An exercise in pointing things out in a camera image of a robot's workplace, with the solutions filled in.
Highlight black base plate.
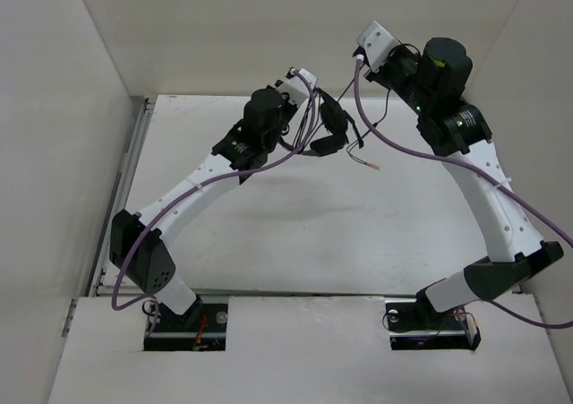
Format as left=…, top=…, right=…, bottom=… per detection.
left=381, top=298, right=482, bottom=351
left=142, top=298, right=228, bottom=352

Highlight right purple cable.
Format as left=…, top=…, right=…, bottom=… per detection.
left=353, top=54, right=573, bottom=331

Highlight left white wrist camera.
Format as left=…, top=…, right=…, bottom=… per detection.
left=275, top=67, right=318, bottom=107

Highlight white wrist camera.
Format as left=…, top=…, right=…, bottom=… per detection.
left=353, top=21, right=400, bottom=73
left=275, top=67, right=318, bottom=107

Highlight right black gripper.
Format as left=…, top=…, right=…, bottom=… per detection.
left=365, top=43, right=433, bottom=116

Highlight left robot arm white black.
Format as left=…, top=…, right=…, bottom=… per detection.
left=109, top=72, right=314, bottom=330

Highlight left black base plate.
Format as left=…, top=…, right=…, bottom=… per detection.
left=142, top=298, right=228, bottom=352

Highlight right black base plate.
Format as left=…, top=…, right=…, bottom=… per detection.
left=381, top=298, right=482, bottom=351

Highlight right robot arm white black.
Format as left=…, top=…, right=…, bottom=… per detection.
left=355, top=32, right=563, bottom=327

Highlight purple cable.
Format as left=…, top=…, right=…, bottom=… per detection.
left=353, top=54, right=573, bottom=331
left=110, top=65, right=328, bottom=311

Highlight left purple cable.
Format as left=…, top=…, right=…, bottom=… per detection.
left=110, top=65, right=328, bottom=311

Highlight black headphones with cable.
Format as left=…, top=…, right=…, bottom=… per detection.
left=298, top=80, right=380, bottom=170

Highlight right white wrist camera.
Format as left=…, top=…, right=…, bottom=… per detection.
left=353, top=21, right=400, bottom=73

